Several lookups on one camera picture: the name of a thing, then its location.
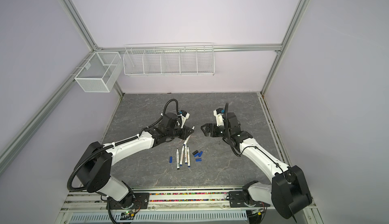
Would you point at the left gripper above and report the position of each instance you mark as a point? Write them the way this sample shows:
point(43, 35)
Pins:
point(186, 133)

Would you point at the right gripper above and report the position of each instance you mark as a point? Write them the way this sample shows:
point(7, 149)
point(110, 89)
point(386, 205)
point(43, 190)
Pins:
point(207, 132)

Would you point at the white marker black ink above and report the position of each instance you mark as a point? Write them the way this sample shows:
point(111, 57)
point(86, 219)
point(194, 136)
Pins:
point(185, 154)

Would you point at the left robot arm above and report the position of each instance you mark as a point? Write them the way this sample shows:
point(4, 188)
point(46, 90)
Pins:
point(93, 171)

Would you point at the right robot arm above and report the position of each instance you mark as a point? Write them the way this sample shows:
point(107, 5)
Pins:
point(288, 191)

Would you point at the white mesh box basket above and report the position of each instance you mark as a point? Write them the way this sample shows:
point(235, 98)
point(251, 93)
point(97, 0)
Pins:
point(100, 72)

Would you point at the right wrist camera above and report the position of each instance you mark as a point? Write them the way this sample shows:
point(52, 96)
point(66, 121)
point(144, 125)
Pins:
point(218, 113)

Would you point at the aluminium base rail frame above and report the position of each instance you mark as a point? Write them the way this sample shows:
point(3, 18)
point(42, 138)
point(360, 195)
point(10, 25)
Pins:
point(185, 199)

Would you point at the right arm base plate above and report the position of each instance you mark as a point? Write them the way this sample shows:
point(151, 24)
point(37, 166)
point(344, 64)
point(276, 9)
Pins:
point(241, 199)

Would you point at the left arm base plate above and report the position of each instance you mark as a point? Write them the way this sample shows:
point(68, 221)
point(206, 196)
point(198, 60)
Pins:
point(134, 201)

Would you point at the white wire rack basket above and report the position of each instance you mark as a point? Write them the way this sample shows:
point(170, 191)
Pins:
point(165, 59)

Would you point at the white vented cable duct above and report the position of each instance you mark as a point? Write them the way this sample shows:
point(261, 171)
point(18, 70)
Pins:
point(159, 217)

